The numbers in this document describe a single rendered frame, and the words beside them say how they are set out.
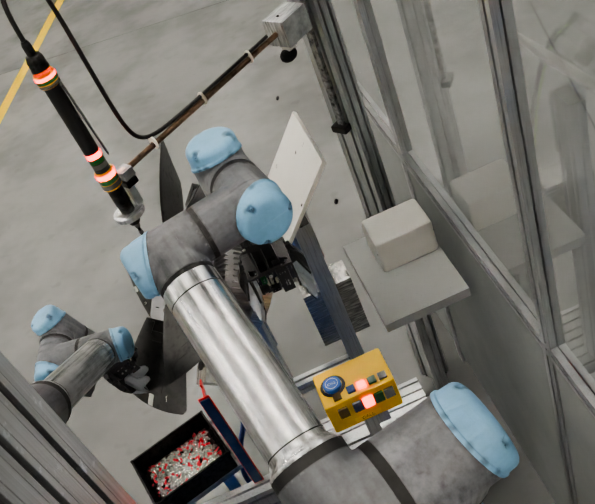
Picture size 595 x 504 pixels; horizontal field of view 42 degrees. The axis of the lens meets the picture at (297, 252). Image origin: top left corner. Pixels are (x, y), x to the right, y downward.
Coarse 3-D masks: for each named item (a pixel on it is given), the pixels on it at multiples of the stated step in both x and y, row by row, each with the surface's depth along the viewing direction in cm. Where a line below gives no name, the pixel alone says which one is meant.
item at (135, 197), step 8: (128, 168) 165; (128, 176) 166; (136, 176) 167; (128, 184) 166; (128, 192) 168; (136, 192) 168; (136, 200) 169; (136, 208) 169; (144, 208) 170; (120, 216) 169; (128, 216) 168; (136, 216) 168; (120, 224) 169
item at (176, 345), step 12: (168, 312) 181; (168, 324) 179; (168, 336) 176; (180, 336) 174; (168, 348) 174; (180, 348) 172; (192, 348) 170; (168, 360) 172; (180, 360) 170; (192, 360) 167; (168, 372) 171; (180, 372) 168; (168, 384) 169
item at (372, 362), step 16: (368, 352) 170; (336, 368) 170; (352, 368) 168; (368, 368) 167; (384, 368) 166; (320, 384) 168; (368, 384) 164; (384, 384) 163; (352, 400) 163; (384, 400) 166; (400, 400) 168; (336, 416) 165; (352, 416) 166; (368, 416) 168
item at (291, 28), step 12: (288, 0) 193; (300, 0) 190; (276, 12) 191; (288, 12) 189; (300, 12) 190; (264, 24) 190; (276, 24) 188; (288, 24) 188; (300, 24) 191; (288, 36) 189; (300, 36) 192
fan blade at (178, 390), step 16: (160, 320) 195; (144, 336) 197; (160, 336) 195; (144, 352) 198; (160, 352) 196; (160, 368) 196; (160, 384) 197; (176, 384) 195; (144, 400) 200; (160, 400) 197; (176, 400) 195
